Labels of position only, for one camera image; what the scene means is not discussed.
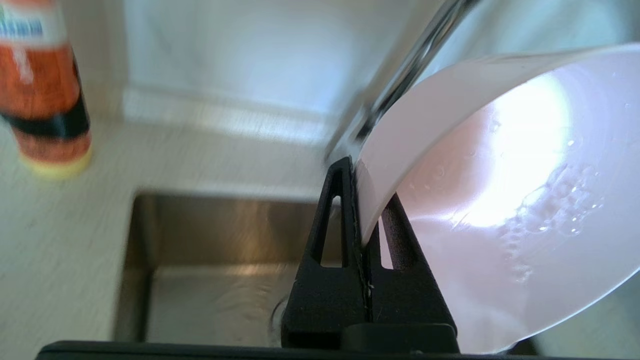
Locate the metal sink drain strainer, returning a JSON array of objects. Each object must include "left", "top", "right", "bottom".
[{"left": 270, "top": 295, "right": 292, "bottom": 347}]

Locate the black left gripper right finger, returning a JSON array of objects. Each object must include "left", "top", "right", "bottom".
[{"left": 362, "top": 192, "right": 455, "bottom": 326}]

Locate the stainless steel sink basin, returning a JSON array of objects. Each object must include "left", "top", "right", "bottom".
[{"left": 112, "top": 189, "right": 351, "bottom": 347}]

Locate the chrome gooseneck faucet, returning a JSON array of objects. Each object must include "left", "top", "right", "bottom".
[{"left": 324, "top": 0, "right": 483, "bottom": 163}]

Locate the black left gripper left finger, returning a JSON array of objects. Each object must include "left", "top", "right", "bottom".
[{"left": 281, "top": 156, "right": 372, "bottom": 349}]

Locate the pink plastic bowl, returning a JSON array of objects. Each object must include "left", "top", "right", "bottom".
[{"left": 354, "top": 42, "right": 640, "bottom": 355}]

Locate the orange dish soap bottle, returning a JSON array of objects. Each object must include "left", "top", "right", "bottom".
[{"left": 0, "top": 0, "right": 94, "bottom": 180}]

